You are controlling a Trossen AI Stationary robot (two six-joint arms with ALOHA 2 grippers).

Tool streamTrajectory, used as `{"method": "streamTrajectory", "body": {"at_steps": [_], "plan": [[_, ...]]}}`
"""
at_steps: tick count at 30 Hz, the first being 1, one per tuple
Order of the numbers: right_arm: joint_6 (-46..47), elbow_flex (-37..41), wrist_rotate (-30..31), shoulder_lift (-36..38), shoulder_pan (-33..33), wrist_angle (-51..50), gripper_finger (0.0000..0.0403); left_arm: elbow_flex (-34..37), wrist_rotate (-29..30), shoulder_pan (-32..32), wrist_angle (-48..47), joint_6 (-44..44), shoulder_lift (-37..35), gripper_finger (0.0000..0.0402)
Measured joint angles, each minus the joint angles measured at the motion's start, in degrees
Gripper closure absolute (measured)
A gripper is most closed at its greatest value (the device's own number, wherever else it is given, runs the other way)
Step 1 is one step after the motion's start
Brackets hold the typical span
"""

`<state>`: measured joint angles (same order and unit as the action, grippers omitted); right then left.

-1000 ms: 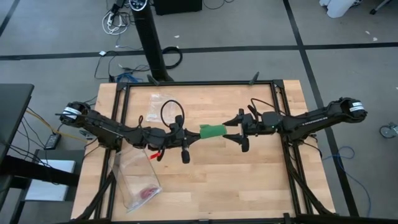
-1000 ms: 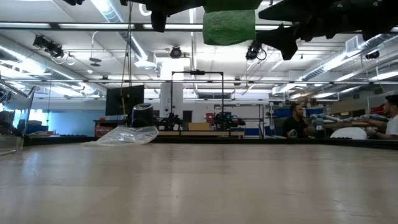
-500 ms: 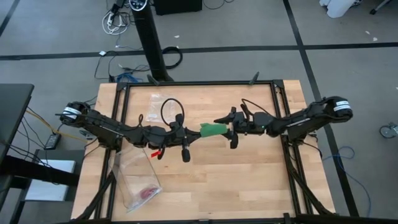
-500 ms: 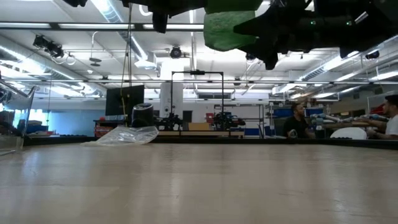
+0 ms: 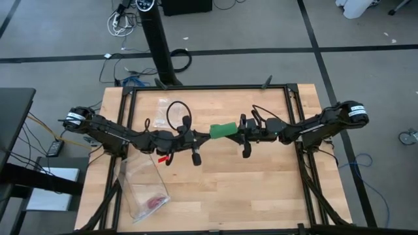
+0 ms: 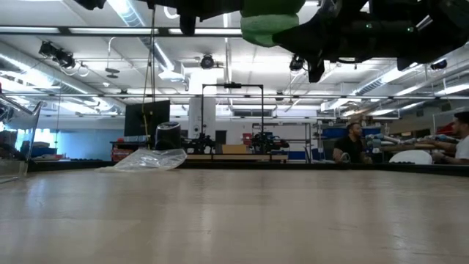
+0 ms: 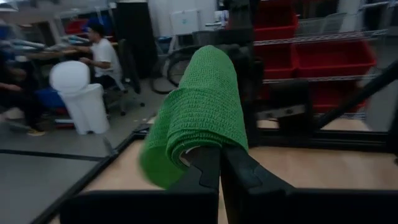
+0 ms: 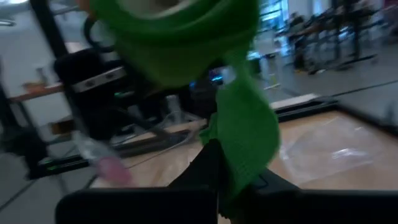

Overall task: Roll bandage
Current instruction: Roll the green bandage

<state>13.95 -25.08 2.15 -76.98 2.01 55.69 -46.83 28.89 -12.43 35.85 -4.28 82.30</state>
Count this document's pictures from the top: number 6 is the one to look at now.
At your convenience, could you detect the black ceiling camera cluster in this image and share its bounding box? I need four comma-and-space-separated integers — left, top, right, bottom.
38, 40, 76, 70

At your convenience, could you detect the white chair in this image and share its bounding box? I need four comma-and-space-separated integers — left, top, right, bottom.
388, 150, 433, 165

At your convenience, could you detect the red parts bin rack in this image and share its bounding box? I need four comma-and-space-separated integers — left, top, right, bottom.
111, 141, 137, 163

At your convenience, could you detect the clear plastic bag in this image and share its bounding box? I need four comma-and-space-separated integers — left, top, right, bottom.
95, 147, 188, 173

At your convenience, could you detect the wooden background table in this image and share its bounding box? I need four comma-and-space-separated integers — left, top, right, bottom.
379, 143, 455, 162

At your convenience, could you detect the cardboard box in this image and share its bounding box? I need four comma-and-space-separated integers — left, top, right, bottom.
221, 144, 247, 155

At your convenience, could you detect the hanging black cable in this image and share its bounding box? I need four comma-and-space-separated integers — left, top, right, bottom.
146, 7, 157, 103

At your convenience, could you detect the person in white top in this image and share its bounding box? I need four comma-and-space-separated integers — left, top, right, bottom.
417, 111, 469, 165

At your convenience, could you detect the person in dark top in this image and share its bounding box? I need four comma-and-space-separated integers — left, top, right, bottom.
332, 122, 373, 165

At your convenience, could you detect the black background rig frame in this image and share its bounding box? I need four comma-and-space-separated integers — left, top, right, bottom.
200, 83, 265, 155

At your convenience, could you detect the blue storage bins row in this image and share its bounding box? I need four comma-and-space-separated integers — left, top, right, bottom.
322, 126, 382, 140

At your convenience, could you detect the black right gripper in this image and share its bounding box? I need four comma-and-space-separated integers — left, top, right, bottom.
273, 0, 418, 84

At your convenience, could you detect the large black monitor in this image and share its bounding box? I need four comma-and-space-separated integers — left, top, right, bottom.
123, 99, 171, 137

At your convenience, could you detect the clear plastic bin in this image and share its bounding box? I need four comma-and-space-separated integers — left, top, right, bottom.
0, 93, 43, 184

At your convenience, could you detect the green elastic bandage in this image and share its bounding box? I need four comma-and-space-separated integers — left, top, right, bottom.
240, 0, 306, 48

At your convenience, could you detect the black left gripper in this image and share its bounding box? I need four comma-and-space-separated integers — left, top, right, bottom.
75, 0, 243, 37

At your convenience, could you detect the white ring lamp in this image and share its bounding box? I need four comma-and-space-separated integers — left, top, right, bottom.
163, 6, 181, 20

